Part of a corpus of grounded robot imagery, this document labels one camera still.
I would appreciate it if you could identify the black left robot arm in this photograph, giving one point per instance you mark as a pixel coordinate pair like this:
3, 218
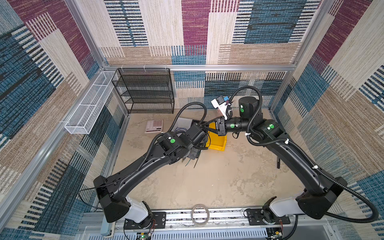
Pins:
165, 149

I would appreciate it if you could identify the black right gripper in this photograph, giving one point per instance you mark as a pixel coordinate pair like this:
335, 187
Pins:
220, 126

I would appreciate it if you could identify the white plastic bin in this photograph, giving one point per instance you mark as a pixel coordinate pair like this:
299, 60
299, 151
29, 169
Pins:
182, 124

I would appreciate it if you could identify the yellow plastic bin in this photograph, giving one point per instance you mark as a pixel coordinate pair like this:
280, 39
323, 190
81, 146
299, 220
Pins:
216, 142

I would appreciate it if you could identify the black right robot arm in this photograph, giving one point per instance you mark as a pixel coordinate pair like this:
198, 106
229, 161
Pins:
321, 188

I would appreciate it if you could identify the white wire mesh basket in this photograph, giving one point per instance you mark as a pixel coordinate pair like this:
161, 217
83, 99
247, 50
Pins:
87, 112

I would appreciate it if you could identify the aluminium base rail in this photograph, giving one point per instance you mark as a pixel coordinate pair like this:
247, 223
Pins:
228, 223

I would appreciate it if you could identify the black wire mesh shelf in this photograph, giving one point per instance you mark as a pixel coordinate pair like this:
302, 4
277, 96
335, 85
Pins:
145, 91

